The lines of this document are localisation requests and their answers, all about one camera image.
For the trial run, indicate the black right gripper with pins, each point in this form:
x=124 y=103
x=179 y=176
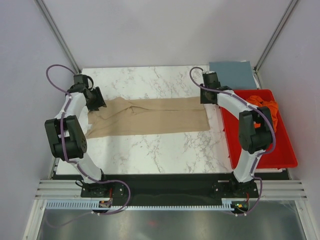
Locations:
x=202 y=99

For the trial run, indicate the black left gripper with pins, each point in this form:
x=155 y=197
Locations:
x=100 y=102

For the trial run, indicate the beige t shirt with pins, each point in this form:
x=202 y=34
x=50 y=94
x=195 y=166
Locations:
x=130 y=117

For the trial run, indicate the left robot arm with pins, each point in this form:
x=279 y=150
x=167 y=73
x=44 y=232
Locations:
x=65 y=135

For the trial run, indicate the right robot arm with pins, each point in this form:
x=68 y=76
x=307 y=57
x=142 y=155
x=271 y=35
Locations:
x=255 y=126

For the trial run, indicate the folded blue-grey t shirt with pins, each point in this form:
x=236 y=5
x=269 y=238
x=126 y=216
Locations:
x=238 y=75

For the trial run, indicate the red plastic bin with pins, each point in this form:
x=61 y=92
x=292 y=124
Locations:
x=283 y=155

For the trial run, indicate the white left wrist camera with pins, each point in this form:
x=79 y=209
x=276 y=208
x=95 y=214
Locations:
x=88 y=128

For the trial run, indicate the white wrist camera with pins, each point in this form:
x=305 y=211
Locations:
x=88 y=128
x=208 y=72

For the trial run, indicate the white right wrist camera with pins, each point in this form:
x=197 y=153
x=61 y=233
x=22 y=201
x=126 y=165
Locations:
x=208 y=72

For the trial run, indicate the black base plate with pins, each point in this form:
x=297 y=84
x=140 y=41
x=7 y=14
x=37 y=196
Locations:
x=169 y=189

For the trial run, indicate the left aluminium frame post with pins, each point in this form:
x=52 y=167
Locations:
x=44 y=10

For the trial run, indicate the aluminium frame post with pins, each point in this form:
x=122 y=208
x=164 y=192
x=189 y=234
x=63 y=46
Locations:
x=44 y=10
x=276 y=34

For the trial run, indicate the white slotted cable duct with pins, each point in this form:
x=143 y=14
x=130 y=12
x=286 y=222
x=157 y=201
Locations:
x=98 y=205

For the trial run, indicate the aluminium rail profile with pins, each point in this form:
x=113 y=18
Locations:
x=271 y=190

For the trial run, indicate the right aluminium frame post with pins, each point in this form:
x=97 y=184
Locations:
x=276 y=34

